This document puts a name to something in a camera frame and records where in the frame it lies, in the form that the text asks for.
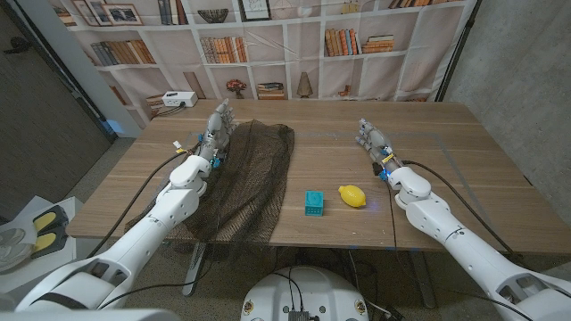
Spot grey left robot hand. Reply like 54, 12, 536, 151
198, 98, 236, 169

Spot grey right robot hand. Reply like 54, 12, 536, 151
355, 118, 403, 180

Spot dark mesh netting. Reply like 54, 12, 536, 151
124, 119, 295, 246

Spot teal toy block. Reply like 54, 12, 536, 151
304, 190, 325, 218

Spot yellow toy lemon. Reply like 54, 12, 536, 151
337, 185, 368, 209

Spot white power strip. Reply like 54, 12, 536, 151
161, 91, 199, 109

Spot printed bookshelf backdrop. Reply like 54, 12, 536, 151
48, 0, 478, 130

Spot black backdrop stand pole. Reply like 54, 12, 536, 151
434, 0, 484, 103

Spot grey metal table leg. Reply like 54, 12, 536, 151
181, 243, 209, 298
408, 250, 437, 309

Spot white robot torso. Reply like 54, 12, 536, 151
240, 266, 370, 321

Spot black yellow foot pedal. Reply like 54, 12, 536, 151
29, 204, 70, 259

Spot white floor board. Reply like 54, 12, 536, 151
0, 195, 86, 293

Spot grey white sneaker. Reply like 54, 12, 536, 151
0, 220, 39, 273

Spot black power strip cable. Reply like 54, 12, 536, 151
153, 103, 186, 118

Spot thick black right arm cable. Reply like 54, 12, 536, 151
401, 159, 523, 259

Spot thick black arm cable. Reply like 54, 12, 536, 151
401, 159, 523, 259
84, 142, 202, 259

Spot thin black braided cable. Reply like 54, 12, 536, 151
385, 180, 399, 251

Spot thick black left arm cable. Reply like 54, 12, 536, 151
84, 142, 202, 259

